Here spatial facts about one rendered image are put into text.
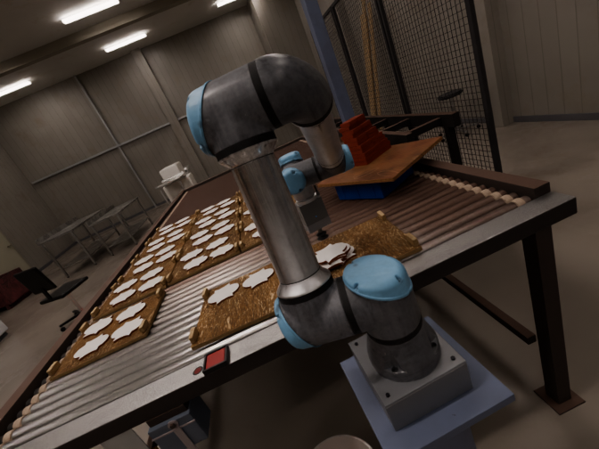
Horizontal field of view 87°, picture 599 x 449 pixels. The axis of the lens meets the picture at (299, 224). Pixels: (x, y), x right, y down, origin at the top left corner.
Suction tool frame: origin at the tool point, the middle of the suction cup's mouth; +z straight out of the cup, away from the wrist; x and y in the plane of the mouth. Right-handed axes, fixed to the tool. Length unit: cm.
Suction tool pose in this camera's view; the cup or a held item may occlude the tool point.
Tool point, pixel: (323, 237)
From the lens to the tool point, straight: 112.3
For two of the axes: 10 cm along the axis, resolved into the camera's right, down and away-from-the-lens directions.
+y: -8.8, 4.5, -1.4
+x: 2.8, 2.5, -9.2
